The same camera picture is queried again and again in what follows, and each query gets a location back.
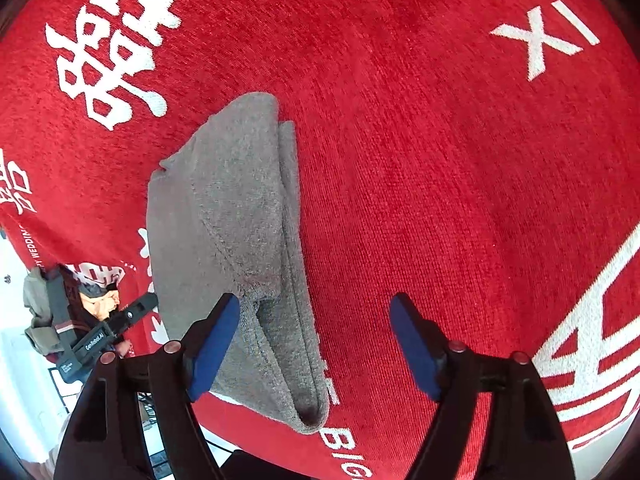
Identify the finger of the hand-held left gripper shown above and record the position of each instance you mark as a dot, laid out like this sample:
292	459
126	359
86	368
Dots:
136	310

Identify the grey knit sweater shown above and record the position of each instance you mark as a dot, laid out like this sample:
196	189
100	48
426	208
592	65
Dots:
235	220

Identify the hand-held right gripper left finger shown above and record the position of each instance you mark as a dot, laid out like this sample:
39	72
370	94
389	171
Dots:
216	345

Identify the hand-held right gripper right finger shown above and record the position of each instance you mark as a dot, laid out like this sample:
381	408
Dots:
412	342

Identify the person's left hand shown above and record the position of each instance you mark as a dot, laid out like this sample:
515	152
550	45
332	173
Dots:
100	305

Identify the red printed blanket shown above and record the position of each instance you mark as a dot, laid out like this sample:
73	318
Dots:
425	160

